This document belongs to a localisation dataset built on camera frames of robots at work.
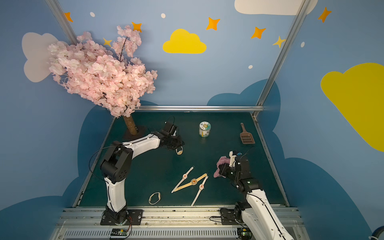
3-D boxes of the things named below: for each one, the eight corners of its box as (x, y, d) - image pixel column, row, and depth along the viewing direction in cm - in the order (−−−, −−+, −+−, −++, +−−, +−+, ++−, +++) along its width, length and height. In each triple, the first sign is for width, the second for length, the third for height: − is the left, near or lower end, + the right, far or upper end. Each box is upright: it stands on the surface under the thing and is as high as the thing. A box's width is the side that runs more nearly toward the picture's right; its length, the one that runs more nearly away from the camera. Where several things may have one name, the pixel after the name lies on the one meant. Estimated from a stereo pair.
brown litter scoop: (241, 143, 107) (243, 141, 105) (237, 125, 119) (238, 122, 116) (253, 143, 107) (254, 141, 105) (247, 125, 119) (248, 122, 116)
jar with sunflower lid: (199, 137, 111) (199, 129, 103) (199, 129, 116) (199, 121, 108) (210, 137, 111) (211, 129, 103) (209, 129, 116) (210, 121, 108)
